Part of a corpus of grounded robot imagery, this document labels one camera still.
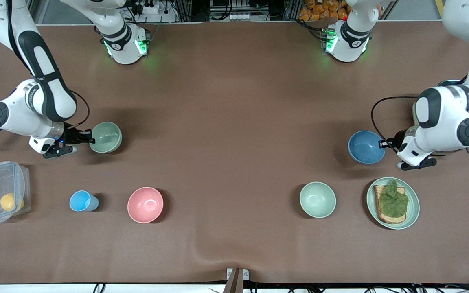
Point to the green plate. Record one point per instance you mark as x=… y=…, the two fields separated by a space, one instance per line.
x=413 y=203

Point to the green lettuce leaf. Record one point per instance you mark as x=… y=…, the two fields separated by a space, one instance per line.
x=394 y=201

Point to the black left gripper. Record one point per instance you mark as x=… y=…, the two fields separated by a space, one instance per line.
x=398 y=139

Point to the toasted bread slice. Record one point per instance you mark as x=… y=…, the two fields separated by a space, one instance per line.
x=381 y=215

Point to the metal table clamp bracket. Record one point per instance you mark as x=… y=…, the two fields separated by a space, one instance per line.
x=237 y=280

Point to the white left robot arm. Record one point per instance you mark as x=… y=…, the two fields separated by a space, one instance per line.
x=442 y=118

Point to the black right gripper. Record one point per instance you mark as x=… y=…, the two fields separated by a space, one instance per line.
x=71 y=135

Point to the yellow lemon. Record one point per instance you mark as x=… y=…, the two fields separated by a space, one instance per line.
x=8 y=202

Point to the pale mint bowl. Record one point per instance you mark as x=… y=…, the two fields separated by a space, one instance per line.
x=317 y=200

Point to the large white power strip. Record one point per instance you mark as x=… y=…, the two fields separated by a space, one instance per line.
x=153 y=8

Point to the sage green bowl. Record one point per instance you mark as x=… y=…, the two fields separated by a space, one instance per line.
x=107 y=137

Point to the blue cup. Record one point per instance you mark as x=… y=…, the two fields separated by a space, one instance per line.
x=82 y=201

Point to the blue bowl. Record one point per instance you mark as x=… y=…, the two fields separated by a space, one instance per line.
x=365 y=147

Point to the small white power strip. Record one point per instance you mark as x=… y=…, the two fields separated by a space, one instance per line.
x=240 y=16

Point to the orange snack bag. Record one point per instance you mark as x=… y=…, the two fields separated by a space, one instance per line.
x=320 y=10

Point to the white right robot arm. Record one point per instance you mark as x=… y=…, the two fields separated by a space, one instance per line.
x=23 y=118

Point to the pink bowl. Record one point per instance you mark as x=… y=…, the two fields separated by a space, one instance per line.
x=145 y=205

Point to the beige chrome toaster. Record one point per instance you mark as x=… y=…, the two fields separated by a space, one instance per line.
x=448 y=83

